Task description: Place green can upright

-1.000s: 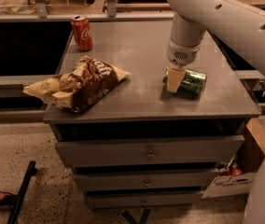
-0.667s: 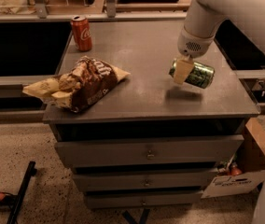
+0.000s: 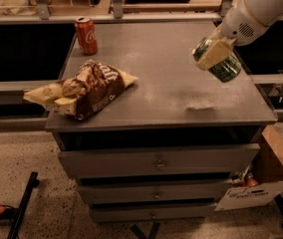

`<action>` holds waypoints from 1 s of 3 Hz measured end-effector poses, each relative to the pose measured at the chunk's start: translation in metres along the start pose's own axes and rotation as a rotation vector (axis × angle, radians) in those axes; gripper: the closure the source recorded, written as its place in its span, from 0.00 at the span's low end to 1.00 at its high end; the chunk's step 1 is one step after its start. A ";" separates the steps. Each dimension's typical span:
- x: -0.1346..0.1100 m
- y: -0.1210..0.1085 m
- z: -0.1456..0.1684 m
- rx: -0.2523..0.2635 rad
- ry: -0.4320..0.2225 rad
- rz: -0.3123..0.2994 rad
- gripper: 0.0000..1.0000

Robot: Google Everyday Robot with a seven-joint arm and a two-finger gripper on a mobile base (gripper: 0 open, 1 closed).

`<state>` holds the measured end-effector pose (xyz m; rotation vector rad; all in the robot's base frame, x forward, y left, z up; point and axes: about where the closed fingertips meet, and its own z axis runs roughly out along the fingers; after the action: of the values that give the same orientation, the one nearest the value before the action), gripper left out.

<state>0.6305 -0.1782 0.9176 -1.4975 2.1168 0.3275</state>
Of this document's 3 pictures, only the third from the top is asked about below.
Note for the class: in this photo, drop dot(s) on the middle grey drawer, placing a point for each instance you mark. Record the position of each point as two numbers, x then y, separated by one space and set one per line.
153 191

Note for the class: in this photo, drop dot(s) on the green soda can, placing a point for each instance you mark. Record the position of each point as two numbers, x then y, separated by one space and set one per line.
216 58

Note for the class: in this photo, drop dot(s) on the cardboard box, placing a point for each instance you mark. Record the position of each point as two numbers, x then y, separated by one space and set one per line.
267 169

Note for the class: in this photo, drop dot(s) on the grey drawer cabinet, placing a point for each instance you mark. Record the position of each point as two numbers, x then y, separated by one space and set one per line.
173 103

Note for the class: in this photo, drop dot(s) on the orange bottle in box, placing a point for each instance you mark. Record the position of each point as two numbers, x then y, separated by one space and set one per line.
250 181

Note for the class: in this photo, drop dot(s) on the red cola can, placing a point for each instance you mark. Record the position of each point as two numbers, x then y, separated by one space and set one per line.
87 39

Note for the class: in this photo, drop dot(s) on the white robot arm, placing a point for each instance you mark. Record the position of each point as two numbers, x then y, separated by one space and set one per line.
266 11

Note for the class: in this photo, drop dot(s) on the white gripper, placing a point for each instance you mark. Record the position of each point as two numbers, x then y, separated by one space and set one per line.
240 26

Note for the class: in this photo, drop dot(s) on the bottom grey drawer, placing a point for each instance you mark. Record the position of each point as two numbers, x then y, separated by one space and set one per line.
156 212

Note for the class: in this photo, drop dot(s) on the top grey drawer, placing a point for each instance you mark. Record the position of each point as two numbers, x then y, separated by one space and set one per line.
129 162

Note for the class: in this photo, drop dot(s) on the grey drawer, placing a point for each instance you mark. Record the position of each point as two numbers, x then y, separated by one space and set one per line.
156 212
153 191
129 162

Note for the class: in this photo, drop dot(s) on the black metal stand leg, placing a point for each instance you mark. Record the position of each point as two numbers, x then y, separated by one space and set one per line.
32 183

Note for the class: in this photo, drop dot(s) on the brown chip bag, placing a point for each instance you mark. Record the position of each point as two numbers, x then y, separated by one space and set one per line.
95 86

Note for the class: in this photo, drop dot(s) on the grey metal railing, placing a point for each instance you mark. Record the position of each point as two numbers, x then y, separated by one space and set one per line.
59 11

